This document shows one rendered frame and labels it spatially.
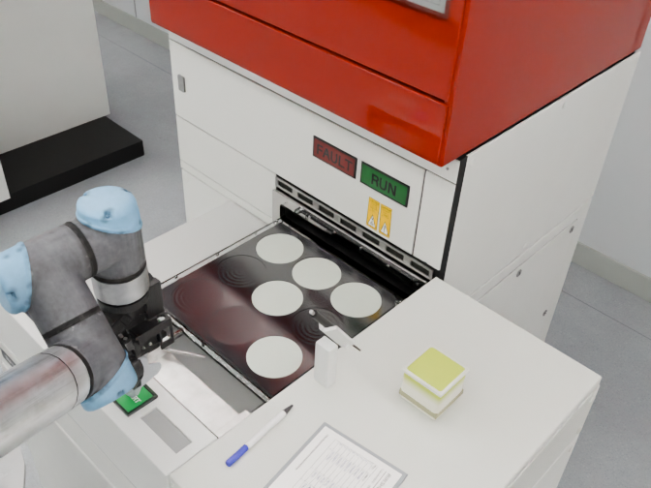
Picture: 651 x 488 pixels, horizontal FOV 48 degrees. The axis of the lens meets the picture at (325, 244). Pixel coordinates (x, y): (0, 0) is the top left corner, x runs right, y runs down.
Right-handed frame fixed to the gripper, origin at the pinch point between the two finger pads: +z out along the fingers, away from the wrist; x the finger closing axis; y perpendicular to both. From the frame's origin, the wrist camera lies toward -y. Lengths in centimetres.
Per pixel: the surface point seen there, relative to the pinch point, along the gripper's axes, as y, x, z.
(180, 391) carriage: 10.4, 1.6, 9.6
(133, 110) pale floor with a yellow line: 147, 233, 97
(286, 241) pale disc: 50, 17, 8
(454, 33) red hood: 54, -14, -48
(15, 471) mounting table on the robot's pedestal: -15.9, 11.1, 15.7
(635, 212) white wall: 207, -6, 64
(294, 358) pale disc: 28.5, -7.8, 7.6
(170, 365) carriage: 12.8, 7.5, 9.6
